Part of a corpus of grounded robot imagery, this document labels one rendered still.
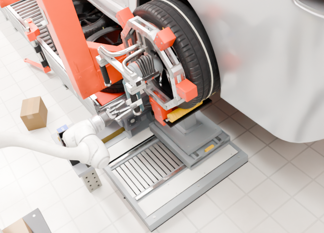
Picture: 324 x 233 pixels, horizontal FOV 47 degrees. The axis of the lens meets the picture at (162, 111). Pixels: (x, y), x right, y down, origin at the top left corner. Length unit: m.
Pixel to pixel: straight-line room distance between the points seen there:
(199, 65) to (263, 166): 1.02
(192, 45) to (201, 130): 0.85
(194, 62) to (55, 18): 0.85
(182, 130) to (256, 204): 0.69
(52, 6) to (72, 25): 0.17
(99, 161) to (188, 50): 0.70
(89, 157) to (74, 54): 0.85
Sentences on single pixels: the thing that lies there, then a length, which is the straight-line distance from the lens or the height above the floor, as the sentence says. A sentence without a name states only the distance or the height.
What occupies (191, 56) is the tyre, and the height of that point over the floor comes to 1.01.
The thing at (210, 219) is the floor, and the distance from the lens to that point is 2.45.
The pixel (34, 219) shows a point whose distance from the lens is 2.39.
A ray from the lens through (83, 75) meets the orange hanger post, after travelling 2.50.
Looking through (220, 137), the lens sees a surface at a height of 0.17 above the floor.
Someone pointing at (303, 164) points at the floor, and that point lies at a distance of 2.72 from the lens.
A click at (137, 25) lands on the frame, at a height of 1.12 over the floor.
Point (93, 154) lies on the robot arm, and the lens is 1.76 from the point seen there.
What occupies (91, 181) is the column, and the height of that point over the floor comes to 0.10.
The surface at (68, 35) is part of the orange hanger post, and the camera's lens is 2.34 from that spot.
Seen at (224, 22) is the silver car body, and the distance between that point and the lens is 1.71.
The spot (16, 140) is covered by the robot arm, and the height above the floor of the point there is 1.03.
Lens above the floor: 2.14
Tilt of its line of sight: 44 degrees down
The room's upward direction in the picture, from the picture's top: 12 degrees counter-clockwise
